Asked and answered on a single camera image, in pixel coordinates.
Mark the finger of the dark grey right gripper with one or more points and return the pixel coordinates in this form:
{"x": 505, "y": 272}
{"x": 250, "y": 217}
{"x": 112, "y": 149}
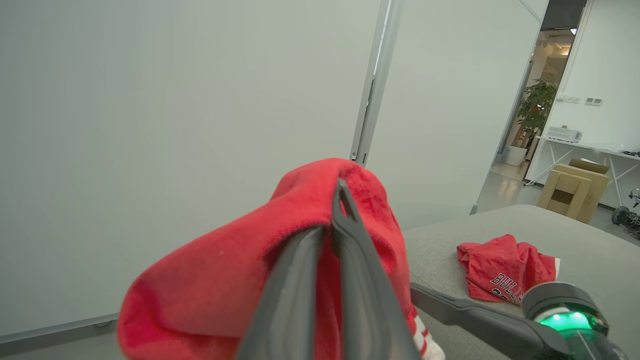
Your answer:
{"x": 475, "y": 317}

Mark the black wheeled machine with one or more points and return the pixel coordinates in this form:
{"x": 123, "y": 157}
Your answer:
{"x": 627, "y": 217}

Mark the green potted plant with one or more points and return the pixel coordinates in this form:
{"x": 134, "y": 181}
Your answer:
{"x": 537, "y": 107}

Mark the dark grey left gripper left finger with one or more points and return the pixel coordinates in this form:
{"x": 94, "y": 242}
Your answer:
{"x": 295, "y": 300}

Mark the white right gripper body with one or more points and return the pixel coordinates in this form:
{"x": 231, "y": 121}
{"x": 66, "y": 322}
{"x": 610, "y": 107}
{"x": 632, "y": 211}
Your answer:
{"x": 565, "y": 300}

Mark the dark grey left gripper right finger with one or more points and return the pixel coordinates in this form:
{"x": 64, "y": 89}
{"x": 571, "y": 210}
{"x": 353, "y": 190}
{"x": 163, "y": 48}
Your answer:
{"x": 365, "y": 300}

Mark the red garment with striped hem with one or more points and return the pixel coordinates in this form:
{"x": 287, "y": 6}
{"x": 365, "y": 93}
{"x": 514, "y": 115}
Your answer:
{"x": 200, "y": 290}

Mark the red Bulls print garment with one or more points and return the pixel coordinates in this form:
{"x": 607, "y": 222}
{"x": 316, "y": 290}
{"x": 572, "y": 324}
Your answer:
{"x": 495, "y": 265}

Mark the white plant pot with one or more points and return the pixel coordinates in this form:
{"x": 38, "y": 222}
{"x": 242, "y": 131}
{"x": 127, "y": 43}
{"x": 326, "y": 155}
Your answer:
{"x": 515, "y": 156}

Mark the brown cardboard box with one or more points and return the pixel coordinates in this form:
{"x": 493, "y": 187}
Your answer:
{"x": 575, "y": 190}

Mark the grey partition bottom rail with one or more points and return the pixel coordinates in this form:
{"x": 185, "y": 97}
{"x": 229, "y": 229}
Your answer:
{"x": 55, "y": 330}

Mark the white electronic device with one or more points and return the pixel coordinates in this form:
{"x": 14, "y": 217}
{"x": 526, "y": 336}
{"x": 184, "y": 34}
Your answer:
{"x": 564, "y": 134}

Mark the white trestle table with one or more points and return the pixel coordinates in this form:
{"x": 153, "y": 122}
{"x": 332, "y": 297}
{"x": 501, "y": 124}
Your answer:
{"x": 600, "y": 149}

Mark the grey partition corner post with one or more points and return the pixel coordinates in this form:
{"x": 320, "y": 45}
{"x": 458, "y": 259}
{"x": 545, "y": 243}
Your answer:
{"x": 372, "y": 100}

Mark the white wall switch plate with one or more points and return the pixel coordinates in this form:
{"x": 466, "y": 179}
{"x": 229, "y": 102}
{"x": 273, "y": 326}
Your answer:
{"x": 593, "y": 101}
{"x": 572, "y": 99}

